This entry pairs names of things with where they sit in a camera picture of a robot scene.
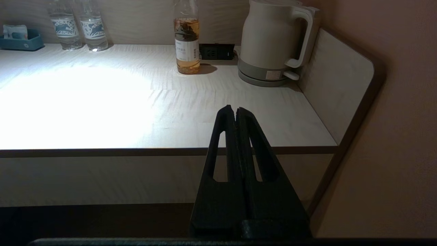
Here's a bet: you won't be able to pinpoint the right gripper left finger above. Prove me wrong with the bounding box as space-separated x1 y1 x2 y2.
189 105 247 239

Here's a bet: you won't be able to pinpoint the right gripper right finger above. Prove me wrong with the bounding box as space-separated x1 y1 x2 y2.
236 107 313 239

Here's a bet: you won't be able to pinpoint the amber tea bottle white cap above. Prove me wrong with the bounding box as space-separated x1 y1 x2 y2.
173 0 201 75

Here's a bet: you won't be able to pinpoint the grey kettle base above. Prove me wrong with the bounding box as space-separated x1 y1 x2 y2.
238 59 301 87

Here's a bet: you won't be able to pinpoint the recessed black power socket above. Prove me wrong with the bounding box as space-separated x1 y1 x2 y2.
199 43 237 61

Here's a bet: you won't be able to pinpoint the white electric kettle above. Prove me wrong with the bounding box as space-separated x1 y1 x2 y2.
239 0 320 81

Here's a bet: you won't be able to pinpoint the clear water bottle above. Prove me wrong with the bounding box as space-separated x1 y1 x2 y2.
75 0 109 52
47 0 83 51

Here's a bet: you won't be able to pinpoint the small blue tray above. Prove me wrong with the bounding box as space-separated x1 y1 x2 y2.
0 29 45 51

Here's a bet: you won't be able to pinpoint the sachet packets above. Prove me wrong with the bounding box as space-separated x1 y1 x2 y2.
2 24 28 40

